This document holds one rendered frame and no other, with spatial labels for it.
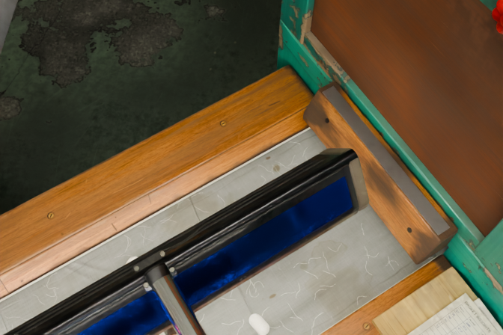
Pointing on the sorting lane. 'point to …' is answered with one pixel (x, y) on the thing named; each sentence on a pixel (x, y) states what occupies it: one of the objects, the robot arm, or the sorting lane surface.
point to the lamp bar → (218, 250)
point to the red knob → (498, 15)
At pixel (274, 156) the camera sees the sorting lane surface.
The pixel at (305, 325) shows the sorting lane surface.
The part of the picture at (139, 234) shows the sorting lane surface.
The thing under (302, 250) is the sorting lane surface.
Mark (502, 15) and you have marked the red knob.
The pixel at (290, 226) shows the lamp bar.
